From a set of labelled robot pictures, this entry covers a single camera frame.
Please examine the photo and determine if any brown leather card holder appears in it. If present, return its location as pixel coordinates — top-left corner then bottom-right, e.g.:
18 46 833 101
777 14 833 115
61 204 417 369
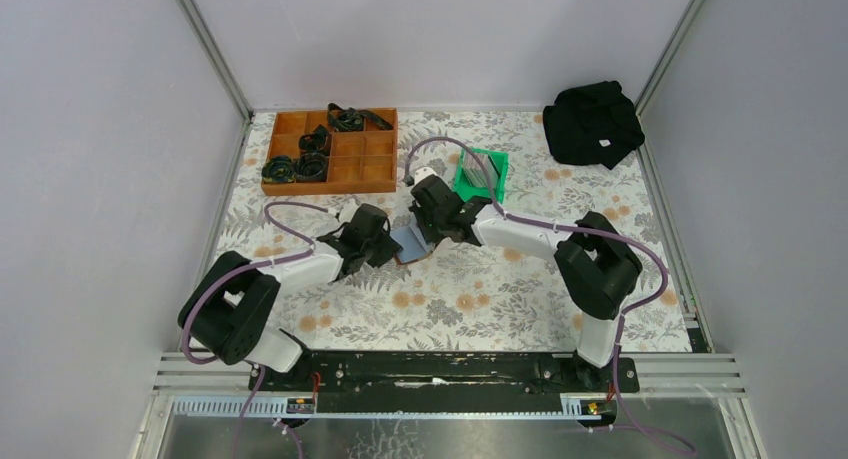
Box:
390 221 435 265

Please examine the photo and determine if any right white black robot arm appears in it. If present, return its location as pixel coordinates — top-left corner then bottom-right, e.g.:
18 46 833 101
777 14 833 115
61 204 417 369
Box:
405 168 643 391

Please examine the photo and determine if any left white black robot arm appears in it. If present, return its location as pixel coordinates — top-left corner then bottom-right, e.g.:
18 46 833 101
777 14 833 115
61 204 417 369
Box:
178 204 400 390

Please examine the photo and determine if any stack of credit cards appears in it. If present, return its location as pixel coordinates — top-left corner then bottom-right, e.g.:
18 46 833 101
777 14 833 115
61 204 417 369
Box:
462 150 499 188

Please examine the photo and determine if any green plastic bin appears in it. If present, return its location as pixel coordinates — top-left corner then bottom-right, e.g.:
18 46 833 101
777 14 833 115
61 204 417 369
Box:
453 148 509 202

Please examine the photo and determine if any floral patterned table mat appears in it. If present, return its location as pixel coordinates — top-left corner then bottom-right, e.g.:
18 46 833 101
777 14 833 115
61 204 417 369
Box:
217 112 663 352

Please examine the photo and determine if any rolled belt lower right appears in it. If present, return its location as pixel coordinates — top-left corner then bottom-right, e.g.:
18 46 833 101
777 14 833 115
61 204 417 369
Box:
292 152 329 183

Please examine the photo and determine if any rolled belt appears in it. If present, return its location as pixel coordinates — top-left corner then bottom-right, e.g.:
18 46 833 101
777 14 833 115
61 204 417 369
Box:
261 155 297 184
298 125 332 156
292 152 329 183
327 103 394 132

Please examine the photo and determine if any wooden compartment tray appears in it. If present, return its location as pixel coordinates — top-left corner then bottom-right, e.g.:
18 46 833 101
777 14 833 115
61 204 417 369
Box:
259 108 398 196

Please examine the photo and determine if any rolled belt middle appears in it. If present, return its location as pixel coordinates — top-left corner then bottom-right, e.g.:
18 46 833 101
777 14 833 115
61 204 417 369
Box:
298 125 332 156

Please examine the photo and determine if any rolled belt lower left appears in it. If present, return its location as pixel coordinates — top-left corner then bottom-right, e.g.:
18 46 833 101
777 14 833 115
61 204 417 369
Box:
261 155 297 184

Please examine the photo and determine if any rolled belt top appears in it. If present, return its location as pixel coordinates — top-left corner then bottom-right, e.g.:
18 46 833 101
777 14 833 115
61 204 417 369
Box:
327 103 394 132

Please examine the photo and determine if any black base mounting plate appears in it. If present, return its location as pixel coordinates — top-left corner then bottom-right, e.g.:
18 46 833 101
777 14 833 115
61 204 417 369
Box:
249 350 640 394

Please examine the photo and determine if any black cloth bundle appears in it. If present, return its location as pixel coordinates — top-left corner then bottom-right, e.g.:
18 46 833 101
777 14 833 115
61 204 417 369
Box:
542 81 645 170

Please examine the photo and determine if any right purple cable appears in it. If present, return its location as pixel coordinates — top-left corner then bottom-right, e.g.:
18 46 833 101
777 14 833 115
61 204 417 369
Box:
404 136 697 454

